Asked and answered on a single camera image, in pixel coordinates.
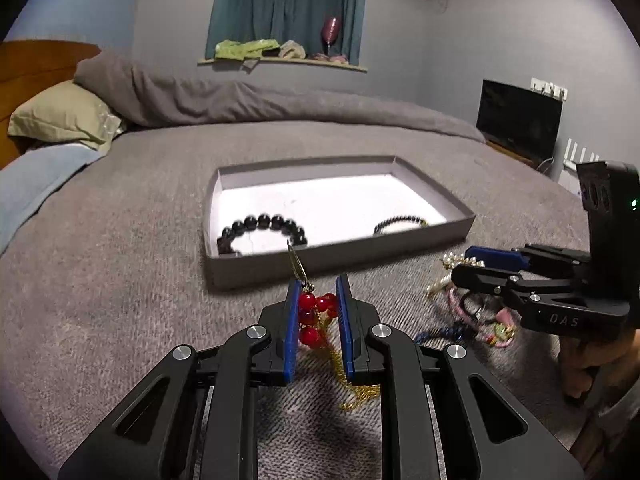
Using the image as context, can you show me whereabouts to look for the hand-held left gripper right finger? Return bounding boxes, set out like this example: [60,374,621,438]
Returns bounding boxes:
[336,274,586,480]

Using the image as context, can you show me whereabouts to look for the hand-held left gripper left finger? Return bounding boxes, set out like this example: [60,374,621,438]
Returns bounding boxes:
[57,280,303,480]

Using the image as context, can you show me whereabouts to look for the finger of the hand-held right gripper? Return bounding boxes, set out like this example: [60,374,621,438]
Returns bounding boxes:
[450,262,593,313]
[464,244,596,277]

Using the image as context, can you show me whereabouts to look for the red bead gold chain necklace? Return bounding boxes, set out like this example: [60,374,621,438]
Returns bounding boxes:
[286,240,383,411]

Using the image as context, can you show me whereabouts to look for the black hair tie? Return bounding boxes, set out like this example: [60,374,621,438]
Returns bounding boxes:
[459,291,490,322]

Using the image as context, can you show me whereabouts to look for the pink cord bracelet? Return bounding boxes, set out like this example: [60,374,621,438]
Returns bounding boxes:
[447,285,518,350]

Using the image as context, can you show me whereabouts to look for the round pearl hair clip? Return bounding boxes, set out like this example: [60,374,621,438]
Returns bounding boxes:
[426,252,486,300]

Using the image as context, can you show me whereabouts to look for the blue bead bracelet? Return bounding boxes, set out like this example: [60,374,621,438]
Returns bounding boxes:
[415,324,471,346]

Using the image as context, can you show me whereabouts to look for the large black bead bracelet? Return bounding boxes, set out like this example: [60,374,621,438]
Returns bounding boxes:
[216,214,308,257]

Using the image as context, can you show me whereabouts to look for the grey cardboard box tray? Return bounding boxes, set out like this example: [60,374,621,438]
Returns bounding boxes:
[202,155,477,292]

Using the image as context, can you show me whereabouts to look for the person's right forearm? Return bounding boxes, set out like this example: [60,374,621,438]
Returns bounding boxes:
[570,385,640,471]

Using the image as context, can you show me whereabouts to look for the person's right hand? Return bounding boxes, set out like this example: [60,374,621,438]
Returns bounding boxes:
[557,330,640,402]

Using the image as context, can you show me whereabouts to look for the white router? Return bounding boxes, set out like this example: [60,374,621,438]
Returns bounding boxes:
[562,137,601,171]

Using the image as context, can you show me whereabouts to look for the wooden television stand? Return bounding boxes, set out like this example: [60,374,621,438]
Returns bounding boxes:
[485,140,551,171]

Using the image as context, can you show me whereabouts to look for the black television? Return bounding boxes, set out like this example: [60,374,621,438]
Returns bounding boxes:
[475,79,562,160]

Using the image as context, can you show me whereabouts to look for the grey bedspread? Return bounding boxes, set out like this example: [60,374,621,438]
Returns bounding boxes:
[0,120,601,480]

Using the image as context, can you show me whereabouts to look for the grey duvet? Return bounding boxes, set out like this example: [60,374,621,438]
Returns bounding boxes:
[74,50,486,143]

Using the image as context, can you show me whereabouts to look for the pink cloth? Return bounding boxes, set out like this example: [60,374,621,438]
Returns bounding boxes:
[307,51,351,65]

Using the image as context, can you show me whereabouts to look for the window sill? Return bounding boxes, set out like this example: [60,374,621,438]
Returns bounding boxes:
[197,55,368,72]

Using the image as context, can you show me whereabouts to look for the pink wine glass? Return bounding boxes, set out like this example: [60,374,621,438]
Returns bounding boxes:
[320,16,343,58]

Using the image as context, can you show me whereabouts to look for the green cloth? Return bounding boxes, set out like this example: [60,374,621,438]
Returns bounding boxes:
[215,38,281,60]

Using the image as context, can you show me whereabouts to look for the light blue pillow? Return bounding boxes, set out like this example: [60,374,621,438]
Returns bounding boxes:
[0,142,108,256]

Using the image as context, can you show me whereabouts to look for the olive green pillow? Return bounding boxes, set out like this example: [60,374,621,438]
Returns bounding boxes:
[7,80,126,153]

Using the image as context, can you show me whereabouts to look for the teal curtain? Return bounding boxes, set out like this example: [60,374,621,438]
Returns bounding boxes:
[206,0,370,63]

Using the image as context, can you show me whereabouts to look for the wooden headboard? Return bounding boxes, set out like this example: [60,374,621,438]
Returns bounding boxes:
[0,40,103,171]

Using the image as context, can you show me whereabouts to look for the dark purple bead bracelet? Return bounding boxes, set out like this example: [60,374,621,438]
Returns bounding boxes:
[372,215,431,237]

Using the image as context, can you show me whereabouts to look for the white wall power strip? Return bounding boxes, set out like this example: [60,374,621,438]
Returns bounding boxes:
[530,76,569,101]

